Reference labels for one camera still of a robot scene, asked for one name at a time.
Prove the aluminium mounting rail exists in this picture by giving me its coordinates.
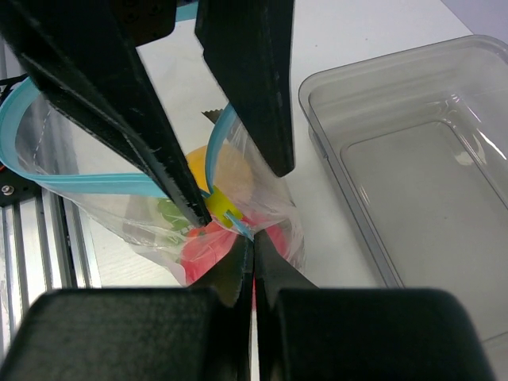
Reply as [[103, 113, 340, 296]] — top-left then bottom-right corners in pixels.
[[1, 188, 102, 346]]

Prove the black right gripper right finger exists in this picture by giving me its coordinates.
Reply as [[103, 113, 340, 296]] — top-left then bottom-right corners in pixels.
[[253, 232, 495, 380]]

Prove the grey toy fish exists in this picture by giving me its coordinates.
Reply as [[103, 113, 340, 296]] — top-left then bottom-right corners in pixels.
[[202, 109, 223, 124]]

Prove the clear zip top bag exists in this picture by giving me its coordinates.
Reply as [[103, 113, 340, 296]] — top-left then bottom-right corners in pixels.
[[0, 6, 309, 287]]

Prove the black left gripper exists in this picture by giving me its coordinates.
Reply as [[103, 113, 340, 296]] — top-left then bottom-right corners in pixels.
[[1, 0, 294, 226]]

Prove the red toy tomato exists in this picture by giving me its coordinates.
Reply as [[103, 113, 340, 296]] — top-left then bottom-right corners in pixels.
[[179, 213, 291, 286]]

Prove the orange toy fruit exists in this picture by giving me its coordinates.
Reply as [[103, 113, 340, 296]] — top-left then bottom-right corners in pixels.
[[186, 144, 254, 201]]

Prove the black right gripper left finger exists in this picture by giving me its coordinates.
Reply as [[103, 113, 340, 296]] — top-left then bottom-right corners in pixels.
[[1, 237, 253, 380]]

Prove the clear grey plastic tray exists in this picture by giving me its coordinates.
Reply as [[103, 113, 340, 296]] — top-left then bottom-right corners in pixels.
[[298, 35, 507, 344]]

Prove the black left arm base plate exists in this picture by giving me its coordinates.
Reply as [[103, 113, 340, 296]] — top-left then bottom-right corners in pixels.
[[0, 74, 41, 207]]

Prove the green toy grapes bunch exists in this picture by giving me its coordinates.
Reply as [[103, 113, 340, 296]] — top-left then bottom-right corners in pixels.
[[156, 198, 191, 237]]

